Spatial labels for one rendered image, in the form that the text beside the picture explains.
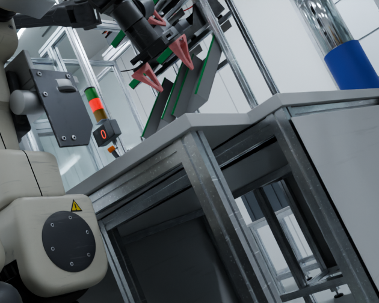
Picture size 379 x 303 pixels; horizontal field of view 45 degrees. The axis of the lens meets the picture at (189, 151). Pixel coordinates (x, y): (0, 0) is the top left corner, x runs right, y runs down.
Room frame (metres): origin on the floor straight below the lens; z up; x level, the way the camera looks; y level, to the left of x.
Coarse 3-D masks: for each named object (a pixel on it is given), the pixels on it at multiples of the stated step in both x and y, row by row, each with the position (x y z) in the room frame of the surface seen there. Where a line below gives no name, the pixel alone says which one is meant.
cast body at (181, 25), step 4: (176, 20) 1.36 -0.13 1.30; (180, 20) 1.36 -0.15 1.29; (184, 20) 1.37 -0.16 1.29; (172, 24) 1.37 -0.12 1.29; (176, 24) 1.36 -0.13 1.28; (180, 24) 1.35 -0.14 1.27; (184, 24) 1.36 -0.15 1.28; (188, 24) 1.38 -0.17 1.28; (176, 28) 1.36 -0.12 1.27; (180, 28) 1.36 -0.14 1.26; (184, 28) 1.36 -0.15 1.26; (180, 32) 1.36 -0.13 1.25
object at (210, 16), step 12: (204, 0) 1.34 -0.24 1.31; (228, 0) 1.48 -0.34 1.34; (204, 12) 1.35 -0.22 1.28; (216, 24) 1.34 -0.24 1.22; (240, 24) 1.48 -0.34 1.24; (216, 36) 1.35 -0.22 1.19; (132, 48) 1.55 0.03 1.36; (228, 48) 1.34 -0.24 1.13; (252, 48) 1.48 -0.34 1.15; (228, 60) 1.35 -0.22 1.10; (240, 72) 1.34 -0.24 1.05; (264, 72) 1.48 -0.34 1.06; (240, 84) 1.35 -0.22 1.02; (252, 96) 1.34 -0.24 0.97; (252, 108) 1.35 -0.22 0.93
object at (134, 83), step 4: (160, 52) 1.59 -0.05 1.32; (156, 56) 1.40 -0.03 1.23; (152, 60) 1.38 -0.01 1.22; (156, 60) 1.40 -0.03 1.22; (168, 60) 1.58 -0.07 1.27; (152, 64) 1.38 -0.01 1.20; (156, 64) 1.39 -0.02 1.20; (160, 64) 1.46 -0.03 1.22; (152, 68) 1.37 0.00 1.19; (156, 68) 1.47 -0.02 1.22; (148, 76) 1.49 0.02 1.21; (132, 80) 1.44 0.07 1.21; (136, 80) 1.43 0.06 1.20; (132, 84) 1.45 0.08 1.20; (136, 84) 1.45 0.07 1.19; (132, 88) 1.47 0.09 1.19
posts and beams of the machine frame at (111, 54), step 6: (102, 24) 2.57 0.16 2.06; (108, 24) 2.61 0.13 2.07; (114, 24) 2.66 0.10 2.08; (102, 30) 2.62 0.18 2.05; (108, 30) 2.65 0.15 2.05; (114, 30) 2.68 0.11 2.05; (126, 42) 2.86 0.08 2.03; (108, 48) 2.96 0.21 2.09; (114, 48) 2.93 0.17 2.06; (120, 48) 2.91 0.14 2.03; (126, 48) 2.89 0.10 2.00; (102, 54) 3.00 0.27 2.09; (108, 54) 2.97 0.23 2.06; (114, 54) 2.95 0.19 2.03; (120, 54) 2.94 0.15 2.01; (108, 60) 3.00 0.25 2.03; (114, 60) 2.99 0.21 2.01
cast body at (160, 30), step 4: (168, 24) 1.31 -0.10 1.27; (156, 28) 1.30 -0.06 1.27; (160, 28) 1.29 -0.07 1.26; (164, 28) 1.30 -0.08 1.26; (168, 28) 1.31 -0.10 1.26; (172, 28) 1.32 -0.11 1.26; (156, 32) 1.31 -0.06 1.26; (160, 32) 1.30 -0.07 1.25; (164, 32) 1.29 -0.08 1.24; (176, 32) 1.33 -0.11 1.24; (160, 36) 1.30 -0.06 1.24; (172, 36) 1.31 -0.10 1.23; (168, 40) 1.30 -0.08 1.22
